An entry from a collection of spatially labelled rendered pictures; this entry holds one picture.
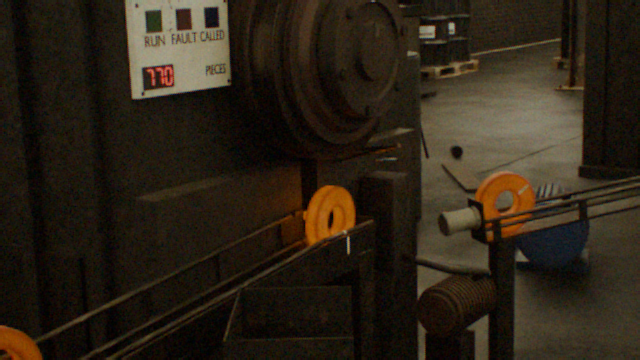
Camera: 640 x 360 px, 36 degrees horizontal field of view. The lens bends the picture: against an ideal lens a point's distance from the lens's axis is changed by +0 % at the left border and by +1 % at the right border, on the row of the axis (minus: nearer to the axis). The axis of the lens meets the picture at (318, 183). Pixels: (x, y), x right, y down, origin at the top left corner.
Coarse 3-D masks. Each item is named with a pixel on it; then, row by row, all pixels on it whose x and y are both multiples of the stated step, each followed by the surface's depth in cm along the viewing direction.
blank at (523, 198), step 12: (492, 180) 241; (504, 180) 242; (516, 180) 243; (480, 192) 242; (492, 192) 241; (516, 192) 243; (528, 192) 244; (492, 204) 242; (516, 204) 245; (528, 204) 245; (492, 216) 243; (528, 216) 246; (504, 228) 244; (516, 228) 245
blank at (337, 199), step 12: (324, 192) 215; (336, 192) 218; (312, 204) 214; (324, 204) 214; (336, 204) 218; (348, 204) 222; (312, 216) 213; (324, 216) 215; (336, 216) 223; (348, 216) 222; (312, 228) 213; (324, 228) 215; (336, 228) 222; (312, 240) 215
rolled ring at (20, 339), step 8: (0, 328) 149; (8, 328) 150; (0, 336) 149; (8, 336) 150; (16, 336) 151; (24, 336) 152; (0, 344) 149; (8, 344) 150; (16, 344) 151; (24, 344) 152; (32, 344) 154; (8, 352) 153; (16, 352) 152; (24, 352) 153; (32, 352) 154; (40, 352) 155
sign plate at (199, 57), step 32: (128, 0) 179; (160, 0) 183; (192, 0) 190; (224, 0) 197; (128, 32) 180; (160, 32) 184; (192, 32) 191; (224, 32) 199; (160, 64) 185; (192, 64) 192; (224, 64) 199
